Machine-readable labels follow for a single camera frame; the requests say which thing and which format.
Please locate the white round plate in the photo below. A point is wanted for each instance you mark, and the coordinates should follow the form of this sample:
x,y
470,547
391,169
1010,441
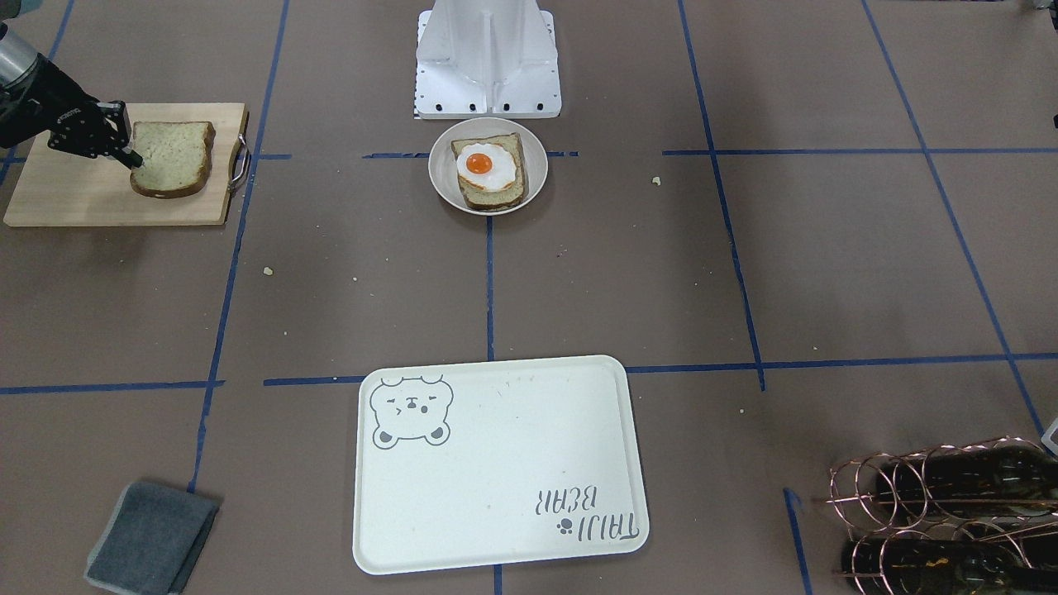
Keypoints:
x,y
441,164

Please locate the bread slice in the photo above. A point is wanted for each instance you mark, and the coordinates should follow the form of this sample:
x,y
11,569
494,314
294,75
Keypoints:
x,y
177,158
492,201

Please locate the copper wire bottle rack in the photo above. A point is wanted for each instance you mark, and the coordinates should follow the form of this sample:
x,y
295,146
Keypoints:
x,y
950,519

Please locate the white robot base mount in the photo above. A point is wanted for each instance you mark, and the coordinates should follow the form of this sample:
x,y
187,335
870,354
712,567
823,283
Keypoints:
x,y
486,59

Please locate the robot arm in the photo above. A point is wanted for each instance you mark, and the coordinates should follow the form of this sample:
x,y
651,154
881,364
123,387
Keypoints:
x,y
38,97

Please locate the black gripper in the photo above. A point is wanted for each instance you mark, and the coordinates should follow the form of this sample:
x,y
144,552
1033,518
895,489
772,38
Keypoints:
x,y
47,97

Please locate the folded grey cloth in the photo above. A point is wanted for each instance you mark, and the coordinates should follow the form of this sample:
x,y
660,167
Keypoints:
x,y
152,541

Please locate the cream bear serving tray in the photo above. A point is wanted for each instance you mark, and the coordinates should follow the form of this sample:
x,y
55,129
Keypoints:
x,y
504,462

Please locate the dark green wine bottle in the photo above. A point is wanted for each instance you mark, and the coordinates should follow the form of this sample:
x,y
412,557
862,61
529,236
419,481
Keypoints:
x,y
1001,481

